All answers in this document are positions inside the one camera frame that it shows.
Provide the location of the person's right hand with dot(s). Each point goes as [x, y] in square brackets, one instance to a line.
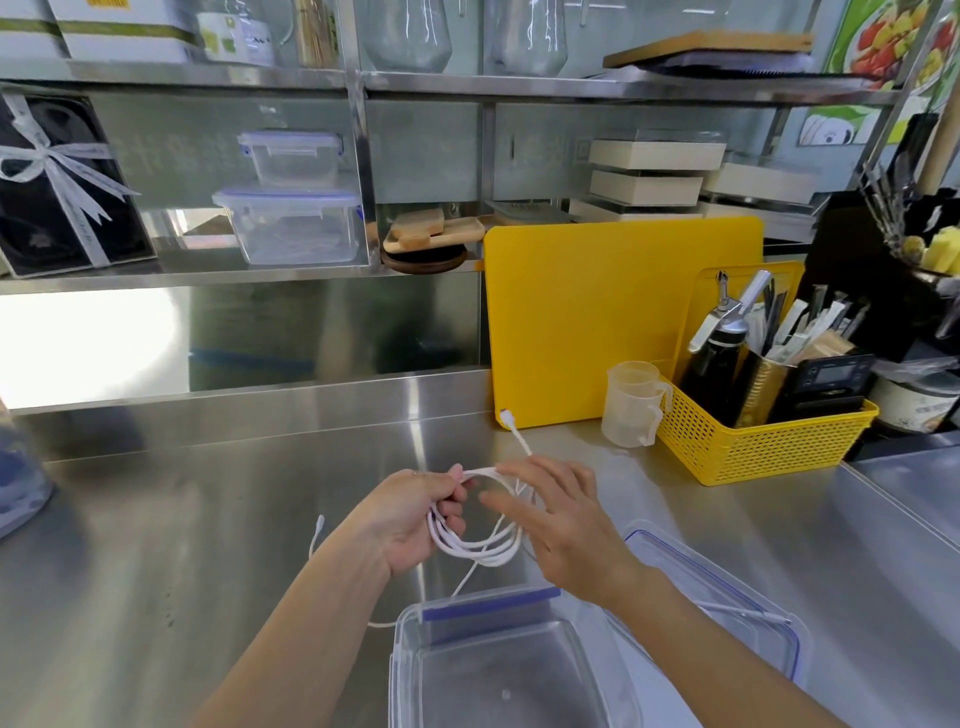
[577, 532]

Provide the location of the person's left hand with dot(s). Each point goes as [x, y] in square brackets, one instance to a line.
[401, 517]

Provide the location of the person's right fingers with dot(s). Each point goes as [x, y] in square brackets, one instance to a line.
[529, 510]

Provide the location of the person's left thumb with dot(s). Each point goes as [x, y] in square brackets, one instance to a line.
[450, 475]

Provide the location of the person's right forearm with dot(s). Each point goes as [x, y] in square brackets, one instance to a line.
[705, 667]

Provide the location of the person's left forearm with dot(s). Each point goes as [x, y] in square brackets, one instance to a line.
[300, 637]

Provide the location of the clear plastic measuring cup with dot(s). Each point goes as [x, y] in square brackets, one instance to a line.
[630, 409]

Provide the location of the clear plastic storage container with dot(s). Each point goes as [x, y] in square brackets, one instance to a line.
[495, 675]

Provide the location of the large yellow cutting board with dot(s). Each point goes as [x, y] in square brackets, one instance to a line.
[585, 315]

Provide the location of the clear container lid blue clips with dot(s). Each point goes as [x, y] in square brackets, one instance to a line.
[720, 581]

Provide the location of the dark round wooden board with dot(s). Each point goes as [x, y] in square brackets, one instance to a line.
[424, 261]

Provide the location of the black bottle with metal spout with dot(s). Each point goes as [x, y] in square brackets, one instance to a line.
[716, 367]

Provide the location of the yellow perforated plastic basket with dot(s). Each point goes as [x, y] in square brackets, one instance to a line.
[757, 450]

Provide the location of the light wooden serving tray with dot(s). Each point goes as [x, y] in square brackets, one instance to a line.
[435, 229]

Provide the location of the gold metal utensil cup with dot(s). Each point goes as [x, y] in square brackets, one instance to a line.
[765, 390]

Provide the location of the large clear blue-lidded container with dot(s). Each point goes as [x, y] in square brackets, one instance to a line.
[296, 229]

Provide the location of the cream flat box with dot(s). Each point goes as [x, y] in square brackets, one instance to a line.
[645, 187]
[630, 211]
[652, 154]
[765, 181]

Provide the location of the black digital kitchen scale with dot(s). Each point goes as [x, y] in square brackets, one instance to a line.
[832, 379]

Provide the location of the bundle of wrapped utensils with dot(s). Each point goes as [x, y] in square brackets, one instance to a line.
[810, 330]

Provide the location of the small yellow cutting board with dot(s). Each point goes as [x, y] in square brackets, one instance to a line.
[784, 281]

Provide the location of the small clear blue-lidded container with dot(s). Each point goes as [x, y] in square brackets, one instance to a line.
[292, 161]

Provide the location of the stainless steel shelf rack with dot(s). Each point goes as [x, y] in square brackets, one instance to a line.
[420, 86]

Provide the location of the white pot with dark lid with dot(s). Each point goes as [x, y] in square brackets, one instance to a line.
[919, 405]

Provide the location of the clear bluish water bottle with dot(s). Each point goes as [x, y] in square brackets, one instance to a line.
[19, 480]

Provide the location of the clear glass jar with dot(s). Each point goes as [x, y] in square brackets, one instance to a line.
[525, 37]
[409, 37]

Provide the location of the glass jar of wooden sticks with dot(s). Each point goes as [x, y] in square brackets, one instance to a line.
[315, 34]

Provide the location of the metal holder with kitchen utensils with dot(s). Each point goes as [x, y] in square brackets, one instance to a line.
[892, 217]

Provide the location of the black gift box white ribbon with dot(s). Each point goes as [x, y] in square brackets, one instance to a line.
[52, 202]

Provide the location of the white printed paper box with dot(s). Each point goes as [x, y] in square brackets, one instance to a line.
[236, 41]

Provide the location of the yellow sponge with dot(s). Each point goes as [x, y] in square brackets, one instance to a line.
[943, 251]

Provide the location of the black flat tray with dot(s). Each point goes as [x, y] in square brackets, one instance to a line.
[739, 64]

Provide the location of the wooden cutting board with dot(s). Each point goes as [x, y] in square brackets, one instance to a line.
[712, 43]

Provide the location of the white box green stripe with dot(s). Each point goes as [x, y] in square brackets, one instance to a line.
[26, 30]
[124, 34]

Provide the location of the colourful fruit poster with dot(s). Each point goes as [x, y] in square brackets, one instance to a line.
[892, 37]

